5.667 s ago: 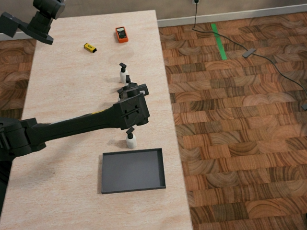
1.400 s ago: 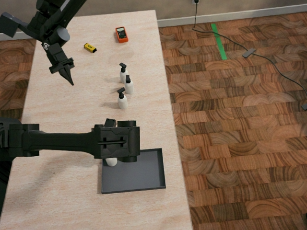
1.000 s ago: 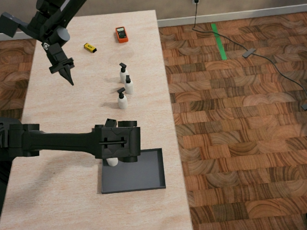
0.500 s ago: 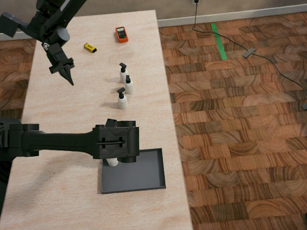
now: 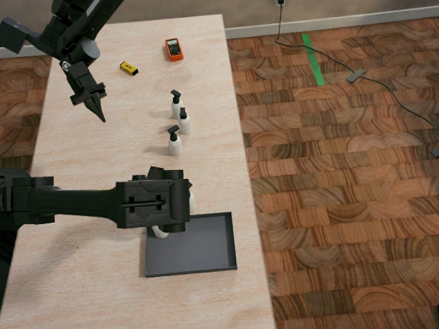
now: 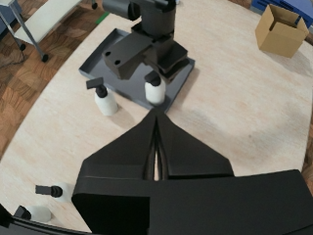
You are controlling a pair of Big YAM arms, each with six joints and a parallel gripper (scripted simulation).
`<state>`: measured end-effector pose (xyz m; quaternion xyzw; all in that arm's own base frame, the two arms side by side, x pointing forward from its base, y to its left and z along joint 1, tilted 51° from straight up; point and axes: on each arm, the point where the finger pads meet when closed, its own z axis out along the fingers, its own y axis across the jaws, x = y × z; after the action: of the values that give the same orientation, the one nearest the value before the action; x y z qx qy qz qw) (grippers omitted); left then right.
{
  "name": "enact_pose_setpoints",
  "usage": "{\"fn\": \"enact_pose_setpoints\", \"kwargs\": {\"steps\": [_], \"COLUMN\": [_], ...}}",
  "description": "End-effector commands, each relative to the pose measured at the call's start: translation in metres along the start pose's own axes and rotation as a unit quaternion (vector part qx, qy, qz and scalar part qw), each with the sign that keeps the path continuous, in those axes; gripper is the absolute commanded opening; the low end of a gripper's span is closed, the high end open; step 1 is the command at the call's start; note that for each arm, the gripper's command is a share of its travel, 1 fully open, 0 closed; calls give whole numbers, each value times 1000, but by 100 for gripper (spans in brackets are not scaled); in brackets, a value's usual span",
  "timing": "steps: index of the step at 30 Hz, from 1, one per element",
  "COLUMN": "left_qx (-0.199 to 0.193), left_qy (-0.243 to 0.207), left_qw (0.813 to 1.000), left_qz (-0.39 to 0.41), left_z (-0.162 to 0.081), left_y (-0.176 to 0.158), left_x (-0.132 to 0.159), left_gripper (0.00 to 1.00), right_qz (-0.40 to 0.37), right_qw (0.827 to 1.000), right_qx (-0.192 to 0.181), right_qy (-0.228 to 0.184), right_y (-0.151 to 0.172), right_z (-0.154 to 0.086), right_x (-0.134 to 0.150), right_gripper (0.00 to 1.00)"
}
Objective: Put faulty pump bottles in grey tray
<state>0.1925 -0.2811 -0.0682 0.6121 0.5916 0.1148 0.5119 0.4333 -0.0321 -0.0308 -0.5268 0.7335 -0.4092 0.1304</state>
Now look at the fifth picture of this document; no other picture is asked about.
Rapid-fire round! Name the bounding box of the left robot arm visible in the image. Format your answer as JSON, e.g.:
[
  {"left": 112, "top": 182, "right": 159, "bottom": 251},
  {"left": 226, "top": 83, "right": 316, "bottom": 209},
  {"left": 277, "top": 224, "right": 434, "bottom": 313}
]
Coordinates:
[{"left": 38, "top": 0, "right": 124, "bottom": 94}]

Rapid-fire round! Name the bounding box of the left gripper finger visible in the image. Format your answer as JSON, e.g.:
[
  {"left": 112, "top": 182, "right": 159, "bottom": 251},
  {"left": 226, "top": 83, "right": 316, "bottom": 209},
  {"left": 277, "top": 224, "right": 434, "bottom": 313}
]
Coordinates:
[
  {"left": 84, "top": 98, "right": 105, "bottom": 123},
  {"left": 93, "top": 94, "right": 106, "bottom": 122}
]

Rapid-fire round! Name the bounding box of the white pump bottle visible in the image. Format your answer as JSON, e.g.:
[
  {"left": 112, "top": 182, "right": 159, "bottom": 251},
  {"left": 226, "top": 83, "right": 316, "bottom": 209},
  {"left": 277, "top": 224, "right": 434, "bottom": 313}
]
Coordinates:
[
  {"left": 171, "top": 89, "right": 183, "bottom": 119},
  {"left": 152, "top": 226, "right": 169, "bottom": 239},
  {"left": 178, "top": 107, "right": 192, "bottom": 135},
  {"left": 167, "top": 125, "right": 183, "bottom": 156},
  {"left": 189, "top": 182, "right": 196, "bottom": 212}
]

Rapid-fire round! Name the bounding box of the orange pocket multimeter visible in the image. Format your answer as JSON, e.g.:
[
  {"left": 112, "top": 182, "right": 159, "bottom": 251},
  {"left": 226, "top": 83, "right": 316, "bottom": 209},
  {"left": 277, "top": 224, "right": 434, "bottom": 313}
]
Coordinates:
[{"left": 165, "top": 38, "right": 184, "bottom": 62}]

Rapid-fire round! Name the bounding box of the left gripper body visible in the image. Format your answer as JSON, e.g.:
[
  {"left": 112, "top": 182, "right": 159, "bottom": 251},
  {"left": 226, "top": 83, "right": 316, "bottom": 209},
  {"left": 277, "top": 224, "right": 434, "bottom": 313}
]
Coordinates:
[{"left": 70, "top": 82, "right": 107, "bottom": 106}]

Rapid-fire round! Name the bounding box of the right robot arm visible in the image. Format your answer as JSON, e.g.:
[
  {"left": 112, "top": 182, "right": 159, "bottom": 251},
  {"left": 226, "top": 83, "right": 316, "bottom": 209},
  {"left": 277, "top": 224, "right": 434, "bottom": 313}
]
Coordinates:
[{"left": 0, "top": 166, "right": 190, "bottom": 233}]

